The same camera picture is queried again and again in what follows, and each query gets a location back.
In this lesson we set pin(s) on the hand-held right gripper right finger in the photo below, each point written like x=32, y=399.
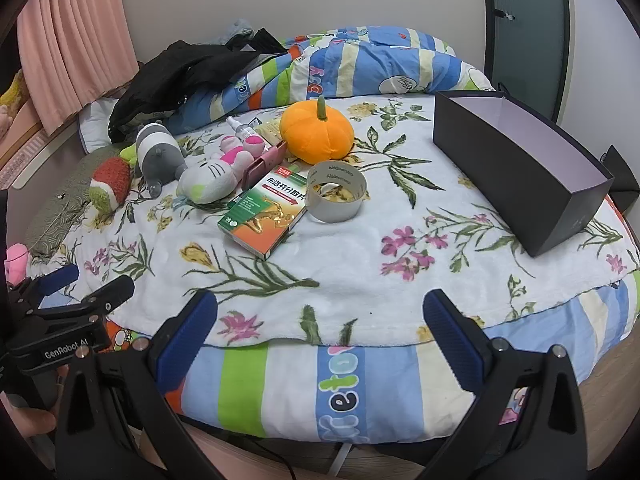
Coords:
x=450, y=340

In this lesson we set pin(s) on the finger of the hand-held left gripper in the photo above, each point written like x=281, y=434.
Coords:
x=57, y=280
x=112, y=292

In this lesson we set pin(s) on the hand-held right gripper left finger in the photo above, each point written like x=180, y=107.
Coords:
x=190, y=340

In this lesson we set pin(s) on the green orange medicine box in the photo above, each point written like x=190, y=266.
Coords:
x=262, y=215

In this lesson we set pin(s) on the grey tape roll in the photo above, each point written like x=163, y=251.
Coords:
x=332, y=210

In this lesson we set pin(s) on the dark cardboard box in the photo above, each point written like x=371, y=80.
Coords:
x=500, y=170

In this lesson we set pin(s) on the pink wallet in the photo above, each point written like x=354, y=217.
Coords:
x=265, y=167

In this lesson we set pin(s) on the person's left hand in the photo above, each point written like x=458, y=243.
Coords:
x=32, y=422

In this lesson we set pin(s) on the small pink plush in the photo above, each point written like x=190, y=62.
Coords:
x=16, y=262

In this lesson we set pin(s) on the striped cartoon bed sheet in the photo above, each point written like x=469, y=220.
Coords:
x=400, y=385

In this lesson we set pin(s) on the grey patterned pillow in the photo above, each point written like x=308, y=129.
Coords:
x=55, y=205

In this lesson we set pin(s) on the red green fuzzy plush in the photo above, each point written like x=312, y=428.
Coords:
x=110, y=182

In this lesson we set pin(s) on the window sill ledge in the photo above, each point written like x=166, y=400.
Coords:
x=35, y=155

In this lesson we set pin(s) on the white floral blanket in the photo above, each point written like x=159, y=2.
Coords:
x=390, y=220

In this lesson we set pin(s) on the grey striped raccoon plush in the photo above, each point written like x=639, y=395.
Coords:
x=157, y=152

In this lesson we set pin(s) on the white pink cat plush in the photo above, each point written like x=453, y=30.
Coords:
x=210, y=180

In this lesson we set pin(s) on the white pillow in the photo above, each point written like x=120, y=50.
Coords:
x=95, y=120

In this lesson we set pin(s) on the yellow plush toy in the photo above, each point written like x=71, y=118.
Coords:
x=14, y=91

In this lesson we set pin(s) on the clear spray bottle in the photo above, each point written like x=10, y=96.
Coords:
x=242, y=132

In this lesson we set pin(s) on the pale snack packet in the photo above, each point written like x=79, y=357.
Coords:
x=270, y=131

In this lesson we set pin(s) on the black jacket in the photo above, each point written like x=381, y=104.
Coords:
x=170, y=75

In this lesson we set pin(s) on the black box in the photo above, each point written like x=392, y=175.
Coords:
x=622, y=175

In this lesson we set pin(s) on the pink curtain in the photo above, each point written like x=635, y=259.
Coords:
x=75, y=40

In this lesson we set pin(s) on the orange pumpkin plush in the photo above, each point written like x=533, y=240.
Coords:
x=315, y=132

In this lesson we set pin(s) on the striped cartoon quilt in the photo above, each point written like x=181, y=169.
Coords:
x=365, y=65

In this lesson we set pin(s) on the grey cloth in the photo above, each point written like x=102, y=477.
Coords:
x=240, y=30

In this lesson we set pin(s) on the green glass door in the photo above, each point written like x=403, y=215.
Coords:
x=530, y=35

